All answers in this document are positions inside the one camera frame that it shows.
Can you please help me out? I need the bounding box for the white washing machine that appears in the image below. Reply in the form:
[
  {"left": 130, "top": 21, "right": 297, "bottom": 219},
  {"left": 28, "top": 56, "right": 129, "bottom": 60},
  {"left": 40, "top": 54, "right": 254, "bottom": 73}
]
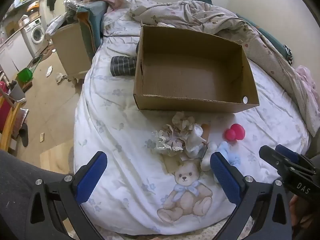
[{"left": 21, "top": 17, "right": 47, "bottom": 58}]

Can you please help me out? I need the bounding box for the white cabinet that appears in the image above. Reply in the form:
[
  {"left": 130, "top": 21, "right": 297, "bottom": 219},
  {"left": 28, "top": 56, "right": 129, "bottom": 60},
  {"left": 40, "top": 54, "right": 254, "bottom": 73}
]
[{"left": 0, "top": 32, "right": 33, "bottom": 81}]

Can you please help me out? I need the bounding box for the teal upholstered bed frame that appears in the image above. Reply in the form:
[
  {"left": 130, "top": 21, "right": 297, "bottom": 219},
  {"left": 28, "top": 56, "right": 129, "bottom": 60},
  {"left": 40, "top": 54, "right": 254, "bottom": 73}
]
[{"left": 76, "top": 0, "right": 293, "bottom": 66}]

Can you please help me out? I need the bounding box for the red fabric item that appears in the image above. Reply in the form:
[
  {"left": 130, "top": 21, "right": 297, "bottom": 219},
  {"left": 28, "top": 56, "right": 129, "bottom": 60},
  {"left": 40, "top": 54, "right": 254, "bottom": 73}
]
[{"left": 0, "top": 81, "right": 13, "bottom": 131}]

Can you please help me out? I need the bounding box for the cream plush toy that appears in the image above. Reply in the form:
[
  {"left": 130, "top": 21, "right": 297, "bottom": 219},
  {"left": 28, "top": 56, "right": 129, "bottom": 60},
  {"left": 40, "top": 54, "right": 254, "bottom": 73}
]
[{"left": 200, "top": 142, "right": 218, "bottom": 172}]

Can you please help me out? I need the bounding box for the black slipper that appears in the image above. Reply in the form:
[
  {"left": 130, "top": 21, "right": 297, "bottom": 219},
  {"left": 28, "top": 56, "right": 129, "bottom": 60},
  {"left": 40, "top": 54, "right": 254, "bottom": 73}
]
[{"left": 19, "top": 123, "right": 29, "bottom": 148}]

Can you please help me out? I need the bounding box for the silver foil bag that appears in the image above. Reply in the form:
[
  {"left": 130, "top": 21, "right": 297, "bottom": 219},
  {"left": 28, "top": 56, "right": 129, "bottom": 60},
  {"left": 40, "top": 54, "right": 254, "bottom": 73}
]
[{"left": 62, "top": 0, "right": 81, "bottom": 23}]

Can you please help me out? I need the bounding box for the tall cardboard carton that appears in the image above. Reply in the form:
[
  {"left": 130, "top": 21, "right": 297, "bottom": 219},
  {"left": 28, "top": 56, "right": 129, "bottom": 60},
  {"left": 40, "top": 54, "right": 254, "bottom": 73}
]
[{"left": 51, "top": 22, "right": 92, "bottom": 81}]

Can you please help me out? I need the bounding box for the wooden chair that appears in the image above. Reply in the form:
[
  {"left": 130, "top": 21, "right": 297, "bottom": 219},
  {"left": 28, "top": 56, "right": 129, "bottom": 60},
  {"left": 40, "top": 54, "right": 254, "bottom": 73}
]
[{"left": 0, "top": 90, "right": 27, "bottom": 153}]

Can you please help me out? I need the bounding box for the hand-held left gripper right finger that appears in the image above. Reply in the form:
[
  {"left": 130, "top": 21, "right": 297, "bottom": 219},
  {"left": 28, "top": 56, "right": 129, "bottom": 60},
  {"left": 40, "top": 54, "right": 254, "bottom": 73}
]
[{"left": 210, "top": 152, "right": 293, "bottom": 240}]

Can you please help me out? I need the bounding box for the orange soft piece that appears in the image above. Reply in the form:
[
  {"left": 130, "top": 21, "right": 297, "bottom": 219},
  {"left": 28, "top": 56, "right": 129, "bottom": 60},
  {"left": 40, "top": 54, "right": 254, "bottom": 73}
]
[{"left": 201, "top": 123, "right": 211, "bottom": 141}]

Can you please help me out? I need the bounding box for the clear plastic packet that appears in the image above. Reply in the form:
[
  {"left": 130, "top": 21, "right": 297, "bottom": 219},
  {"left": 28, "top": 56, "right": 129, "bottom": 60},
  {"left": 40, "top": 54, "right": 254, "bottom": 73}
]
[{"left": 154, "top": 129, "right": 186, "bottom": 156}]

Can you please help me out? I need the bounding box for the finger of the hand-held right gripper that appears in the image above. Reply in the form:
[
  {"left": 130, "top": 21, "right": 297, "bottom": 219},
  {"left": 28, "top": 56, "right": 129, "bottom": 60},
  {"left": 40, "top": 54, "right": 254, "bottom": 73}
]
[
  {"left": 275, "top": 144, "right": 316, "bottom": 172},
  {"left": 259, "top": 145, "right": 292, "bottom": 177}
]

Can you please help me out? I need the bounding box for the pink garment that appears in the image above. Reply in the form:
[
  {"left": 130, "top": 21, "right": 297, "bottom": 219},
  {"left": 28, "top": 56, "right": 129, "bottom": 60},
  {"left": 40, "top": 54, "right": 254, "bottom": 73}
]
[{"left": 296, "top": 65, "right": 318, "bottom": 101}]

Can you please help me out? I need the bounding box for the green plastic bin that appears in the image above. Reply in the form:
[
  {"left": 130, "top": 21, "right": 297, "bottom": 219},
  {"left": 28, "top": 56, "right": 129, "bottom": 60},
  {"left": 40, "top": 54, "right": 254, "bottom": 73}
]
[{"left": 17, "top": 68, "right": 34, "bottom": 83}]

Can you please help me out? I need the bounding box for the light blue fluffy plush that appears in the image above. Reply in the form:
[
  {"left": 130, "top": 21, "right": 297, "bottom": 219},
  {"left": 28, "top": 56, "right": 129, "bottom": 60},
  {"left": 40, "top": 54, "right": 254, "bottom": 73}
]
[{"left": 215, "top": 141, "right": 241, "bottom": 173}]

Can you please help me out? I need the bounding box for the cluttered wall shelf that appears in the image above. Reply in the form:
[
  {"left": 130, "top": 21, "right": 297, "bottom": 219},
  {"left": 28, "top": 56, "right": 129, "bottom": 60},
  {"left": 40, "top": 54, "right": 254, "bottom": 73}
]
[{"left": 4, "top": 0, "right": 42, "bottom": 18}]

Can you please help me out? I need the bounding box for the person's right hand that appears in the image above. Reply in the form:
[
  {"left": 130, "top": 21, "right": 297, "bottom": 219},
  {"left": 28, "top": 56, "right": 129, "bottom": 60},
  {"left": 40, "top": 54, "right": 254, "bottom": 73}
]
[{"left": 289, "top": 196, "right": 302, "bottom": 221}]

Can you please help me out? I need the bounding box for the cardboard box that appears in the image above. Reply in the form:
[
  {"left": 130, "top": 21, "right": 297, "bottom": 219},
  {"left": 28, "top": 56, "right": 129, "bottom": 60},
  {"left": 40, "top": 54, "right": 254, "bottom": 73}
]
[{"left": 133, "top": 20, "right": 260, "bottom": 113}]

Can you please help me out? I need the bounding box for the dark striped cloth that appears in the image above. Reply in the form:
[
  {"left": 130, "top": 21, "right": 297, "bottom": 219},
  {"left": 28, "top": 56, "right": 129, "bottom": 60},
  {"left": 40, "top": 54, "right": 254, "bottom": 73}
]
[{"left": 110, "top": 56, "right": 138, "bottom": 77}]

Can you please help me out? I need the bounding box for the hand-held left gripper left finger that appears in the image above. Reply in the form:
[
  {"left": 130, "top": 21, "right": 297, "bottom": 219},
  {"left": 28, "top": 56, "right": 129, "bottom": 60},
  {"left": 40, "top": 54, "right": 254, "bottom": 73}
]
[{"left": 25, "top": 151, "right": 108, "bottom": 240}]

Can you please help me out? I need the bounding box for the floral quilt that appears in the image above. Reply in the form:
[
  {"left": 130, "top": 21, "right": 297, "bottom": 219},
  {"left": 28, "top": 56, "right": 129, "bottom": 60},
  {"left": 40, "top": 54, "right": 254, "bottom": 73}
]
[{"left": 129, "top": 0, "right": 320, "bottom": 137}]

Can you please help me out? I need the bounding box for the white fabric piece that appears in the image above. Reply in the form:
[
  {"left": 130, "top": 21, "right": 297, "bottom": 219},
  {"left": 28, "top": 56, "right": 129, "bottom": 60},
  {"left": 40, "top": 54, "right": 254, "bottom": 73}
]
[{"left": 185, "top": 124, "right": 208, "bottom": 158}]

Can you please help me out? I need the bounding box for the grey container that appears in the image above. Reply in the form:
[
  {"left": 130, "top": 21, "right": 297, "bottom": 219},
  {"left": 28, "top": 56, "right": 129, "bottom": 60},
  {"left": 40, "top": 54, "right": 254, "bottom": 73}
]
[{"left": 8, "top": 81, "right": 26, "bottom": 101}]

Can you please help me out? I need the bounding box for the pink rubber toy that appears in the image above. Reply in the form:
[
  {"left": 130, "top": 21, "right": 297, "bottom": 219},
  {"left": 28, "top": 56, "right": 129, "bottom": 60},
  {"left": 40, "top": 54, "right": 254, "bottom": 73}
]
[{"left": 224, "top": 124, "right": 246, "bottom": 142}]

